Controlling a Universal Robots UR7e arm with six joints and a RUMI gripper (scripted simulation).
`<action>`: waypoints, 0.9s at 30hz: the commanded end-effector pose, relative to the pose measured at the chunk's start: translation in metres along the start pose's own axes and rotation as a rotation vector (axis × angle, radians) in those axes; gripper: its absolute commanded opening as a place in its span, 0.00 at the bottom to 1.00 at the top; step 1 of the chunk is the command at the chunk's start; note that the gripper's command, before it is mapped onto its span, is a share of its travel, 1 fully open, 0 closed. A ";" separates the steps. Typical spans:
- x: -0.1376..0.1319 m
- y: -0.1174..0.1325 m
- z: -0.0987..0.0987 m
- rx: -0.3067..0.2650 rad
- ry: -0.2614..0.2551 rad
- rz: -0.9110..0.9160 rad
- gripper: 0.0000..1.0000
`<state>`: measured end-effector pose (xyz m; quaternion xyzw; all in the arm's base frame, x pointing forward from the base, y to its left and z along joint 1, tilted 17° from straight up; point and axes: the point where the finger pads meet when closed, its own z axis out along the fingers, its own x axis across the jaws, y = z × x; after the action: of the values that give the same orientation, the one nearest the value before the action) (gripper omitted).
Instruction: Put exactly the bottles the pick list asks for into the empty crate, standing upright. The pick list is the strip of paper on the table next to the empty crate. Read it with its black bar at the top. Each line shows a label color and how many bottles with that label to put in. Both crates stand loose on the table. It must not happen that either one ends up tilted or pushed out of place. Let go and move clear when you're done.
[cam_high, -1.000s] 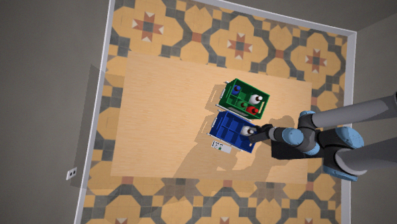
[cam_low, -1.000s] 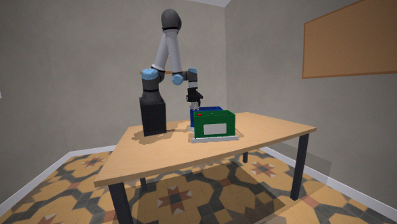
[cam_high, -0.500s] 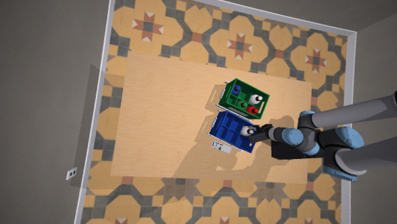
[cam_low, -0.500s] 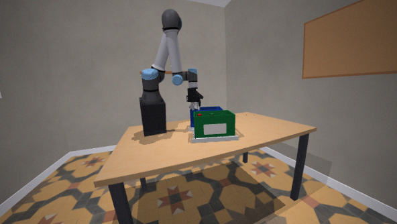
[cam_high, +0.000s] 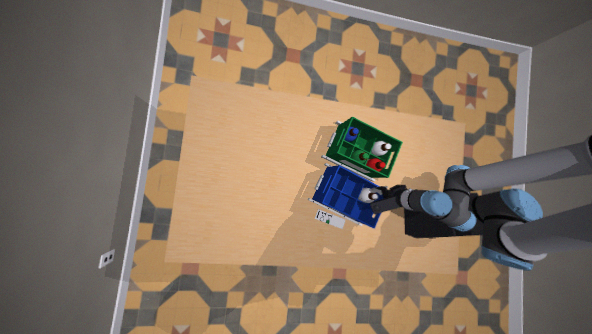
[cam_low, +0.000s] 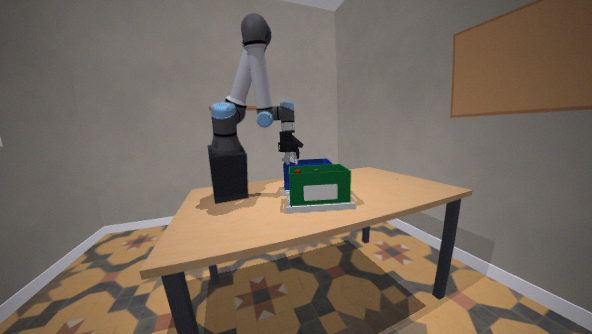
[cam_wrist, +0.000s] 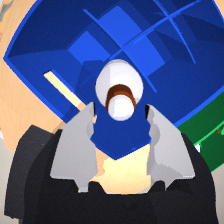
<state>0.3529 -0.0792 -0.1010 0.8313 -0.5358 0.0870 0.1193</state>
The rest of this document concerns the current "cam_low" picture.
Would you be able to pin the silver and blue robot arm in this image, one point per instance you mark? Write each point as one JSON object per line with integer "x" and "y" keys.
{"x": 225, "y": 115}

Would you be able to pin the blue crate with dividers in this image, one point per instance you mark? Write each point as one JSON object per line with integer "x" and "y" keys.
{"x": 306, "y": 162}

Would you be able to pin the green crate with dividers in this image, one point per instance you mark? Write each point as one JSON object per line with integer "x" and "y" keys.
{"x": 331, "y": 185}

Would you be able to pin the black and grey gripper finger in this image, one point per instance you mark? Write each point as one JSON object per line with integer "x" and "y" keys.
{"x": 295, "y": 156}
{"x": 286, "y": 158}

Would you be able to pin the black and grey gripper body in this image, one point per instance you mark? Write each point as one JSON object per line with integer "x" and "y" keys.
{"x": 287, "y": 144}

